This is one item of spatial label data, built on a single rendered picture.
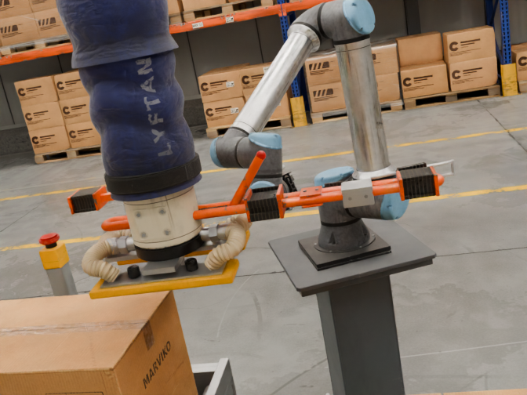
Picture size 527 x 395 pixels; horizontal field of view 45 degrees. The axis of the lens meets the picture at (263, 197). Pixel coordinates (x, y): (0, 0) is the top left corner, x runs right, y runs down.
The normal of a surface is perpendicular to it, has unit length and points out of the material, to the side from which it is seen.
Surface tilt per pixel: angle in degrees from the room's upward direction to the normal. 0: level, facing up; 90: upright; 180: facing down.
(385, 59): 90
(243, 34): 90
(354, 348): 90
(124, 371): 90
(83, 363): 0
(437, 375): 0
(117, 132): 77
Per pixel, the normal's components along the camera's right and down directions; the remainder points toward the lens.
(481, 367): -0.18, -0.94
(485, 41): -0.11, 0.30
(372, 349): 0.19, 0.26
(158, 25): 0.88, 0.18
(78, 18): -0.51, 0.36
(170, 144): 0.62, -0.07
